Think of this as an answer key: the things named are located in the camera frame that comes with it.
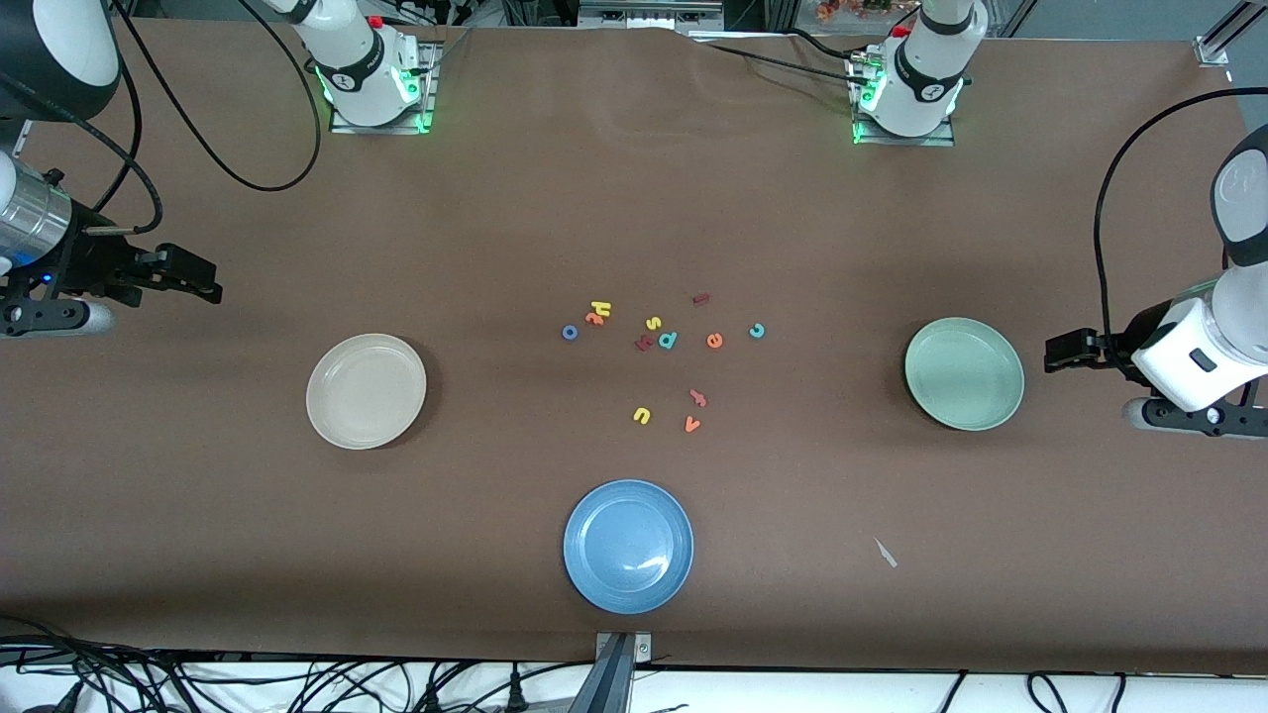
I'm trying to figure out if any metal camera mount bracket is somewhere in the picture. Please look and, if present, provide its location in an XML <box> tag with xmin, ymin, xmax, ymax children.
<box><xmin>570</xmin><ymin>631</ymin><xmax>655</xmax><ymax>713</ymax></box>

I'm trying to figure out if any thin black table cable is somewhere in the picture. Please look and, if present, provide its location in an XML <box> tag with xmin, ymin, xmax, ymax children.
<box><xmin>693</xmin><ymin>40</ymin><xmax>865</xmax><ymax>88</ymax></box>

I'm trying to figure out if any beige brown round plate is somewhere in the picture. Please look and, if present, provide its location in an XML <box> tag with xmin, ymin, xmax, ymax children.
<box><xmin>305</xmin><ymin>333</ymin><xmax>428</xmax><ymax>452</ymax></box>

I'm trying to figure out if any grey metal box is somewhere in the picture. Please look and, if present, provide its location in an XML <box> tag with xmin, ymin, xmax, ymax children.
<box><xmin>580</xmin><ymin>0</ymin><xmax>724</xmax><ymax>31</ymax></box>

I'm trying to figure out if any brown table cover sheet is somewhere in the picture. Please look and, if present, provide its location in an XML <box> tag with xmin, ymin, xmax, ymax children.
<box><xmin>0</xmin><ymin>18</ymin><xmax>1268</xmax><ymax>674</ymax></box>

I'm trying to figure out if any blue round plate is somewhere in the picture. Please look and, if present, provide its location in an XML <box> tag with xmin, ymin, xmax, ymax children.
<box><xmin>563</xmin><ymin>479</ymin><xmax>695</xmax><ymax>615</ymax></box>

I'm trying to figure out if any pale green round plate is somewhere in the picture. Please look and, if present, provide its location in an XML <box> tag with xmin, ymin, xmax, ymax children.
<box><xmin>903</xmin><ymin>317</ymin><xmax>1026</xmax><ymax>432</ymax></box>

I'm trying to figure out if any aluminium frame profile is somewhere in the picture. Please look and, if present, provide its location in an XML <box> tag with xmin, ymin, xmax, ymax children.
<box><xmin>1194</xmin><ymin>0</ymin><xmax>1268</xmax><ymax>68</ymax></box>

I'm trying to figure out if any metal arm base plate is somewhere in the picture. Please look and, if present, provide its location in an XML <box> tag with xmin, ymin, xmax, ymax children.
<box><xmin>330</xmin><ymin>42</ymin><xmax>439</xmax><ymax>135</ymax></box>
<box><xmin>854</xmin><ymin>59</ymin><xmax>957</xmax><ymax>148</ymax></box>

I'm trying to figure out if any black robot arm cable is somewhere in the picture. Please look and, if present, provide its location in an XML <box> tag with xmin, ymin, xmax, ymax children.
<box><xmin>0</xmin><ymin>0</ymin><xmax>325</xmax><ymax>237</ymax></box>
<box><xmin>1093</xmin><ymin>87</ymin><xmax>1268</xmax><ymax>343</ymax></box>

